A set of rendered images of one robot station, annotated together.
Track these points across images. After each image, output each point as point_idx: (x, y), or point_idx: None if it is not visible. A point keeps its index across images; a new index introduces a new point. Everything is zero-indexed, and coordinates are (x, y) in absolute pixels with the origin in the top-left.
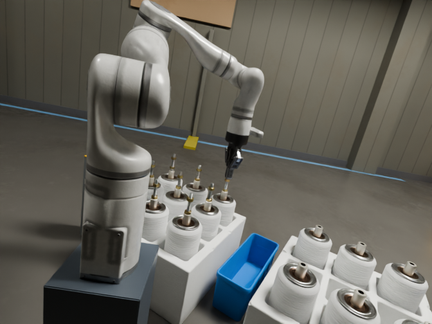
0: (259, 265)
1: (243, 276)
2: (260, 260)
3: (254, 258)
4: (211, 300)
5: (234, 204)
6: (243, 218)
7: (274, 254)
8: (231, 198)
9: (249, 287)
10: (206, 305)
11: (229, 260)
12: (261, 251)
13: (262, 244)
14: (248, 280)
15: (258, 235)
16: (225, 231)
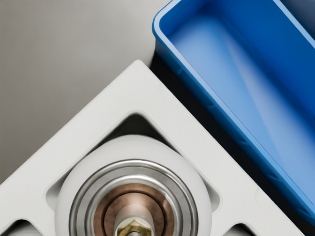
0: (185, 20)
1: (226, 97)
2: (185, 17)
3: (172, 29)
4: (292, 218)
5: (190, 169)
6: (148, 75)
7: (287, 8)
8: (132, 166)
9: (268, 97)
10: (303, 233)
11: (307, 198)
12: (185, 10)
13: (187, 3)
14: (242, 88)
15: (169, 11)
16: (256, 211)
